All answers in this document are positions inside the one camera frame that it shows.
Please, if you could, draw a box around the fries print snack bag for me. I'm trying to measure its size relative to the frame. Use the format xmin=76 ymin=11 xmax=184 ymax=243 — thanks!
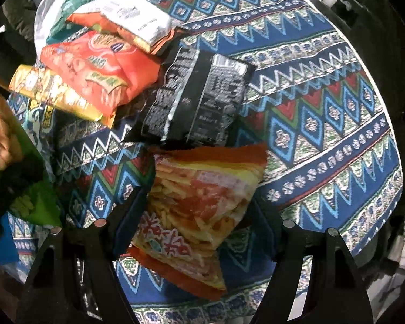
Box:
xmin=128 ymin=143 xmax=269 ymax=301

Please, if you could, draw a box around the blue box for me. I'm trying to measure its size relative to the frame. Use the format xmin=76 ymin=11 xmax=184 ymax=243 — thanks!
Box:
xmin=0 ymin=223 xmax=19 ymax=268

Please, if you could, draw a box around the green snack bag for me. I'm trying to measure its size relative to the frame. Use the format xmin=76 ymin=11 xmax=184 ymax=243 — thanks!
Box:
xmin=0 ymin=88 xmax=63 ymax=227

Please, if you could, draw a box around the white and orange snack bag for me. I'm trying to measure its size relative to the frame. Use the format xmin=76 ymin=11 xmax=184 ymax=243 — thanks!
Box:
xmin=66 ymin=0 xmax=176 ymax=55

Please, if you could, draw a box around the black snack bag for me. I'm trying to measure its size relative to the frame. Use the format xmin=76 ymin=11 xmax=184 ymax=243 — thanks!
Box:
xmin=121 ymin=45 xmax=257 ymax=151

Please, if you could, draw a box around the white plastic bag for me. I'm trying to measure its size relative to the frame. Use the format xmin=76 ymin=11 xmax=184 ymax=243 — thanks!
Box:
xmin=34 ymin=0 xmax=71 ymax=61

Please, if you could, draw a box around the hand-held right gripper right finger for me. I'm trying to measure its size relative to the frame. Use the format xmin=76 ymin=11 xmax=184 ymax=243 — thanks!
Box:
xmin=247 ymin=194 xmax=375 ymax=324

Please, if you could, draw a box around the patterned tablecloth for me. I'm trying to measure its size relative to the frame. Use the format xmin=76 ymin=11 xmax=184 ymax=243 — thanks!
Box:
xmin=7 ymin=0 xmax=404 ymax=324

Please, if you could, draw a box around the orange-red snack bag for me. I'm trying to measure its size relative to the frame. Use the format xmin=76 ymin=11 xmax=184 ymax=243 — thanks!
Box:
xmin=40 ymin=30 xmax=163 ymax=117

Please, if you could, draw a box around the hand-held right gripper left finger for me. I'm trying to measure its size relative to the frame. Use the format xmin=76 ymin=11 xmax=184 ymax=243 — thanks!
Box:
xmin=15 ymin=180 xmax=155 ymax=324

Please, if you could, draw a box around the yellow snack bag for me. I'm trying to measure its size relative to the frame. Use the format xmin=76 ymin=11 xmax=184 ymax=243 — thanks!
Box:
xmin=8 ymin=64 xmax=117 ymax=129

